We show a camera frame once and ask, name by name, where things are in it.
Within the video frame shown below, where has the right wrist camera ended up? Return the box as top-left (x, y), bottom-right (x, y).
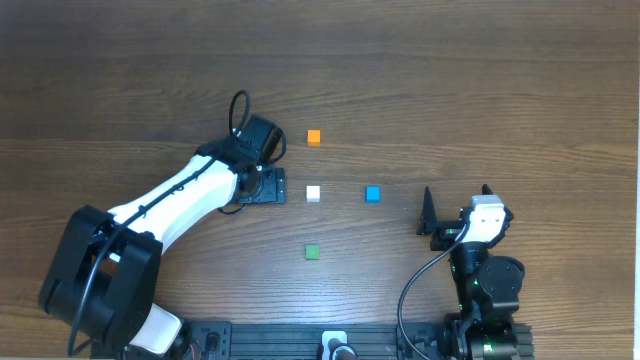
top-left (459, 194), bottom-right (507, 245)

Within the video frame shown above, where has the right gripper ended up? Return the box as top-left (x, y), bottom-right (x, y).
top-left (416, 183), bottom-right (496, 252)

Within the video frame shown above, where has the mounting rail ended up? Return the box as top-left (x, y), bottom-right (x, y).
top-left (184, 320), bottom-right (536, 360)

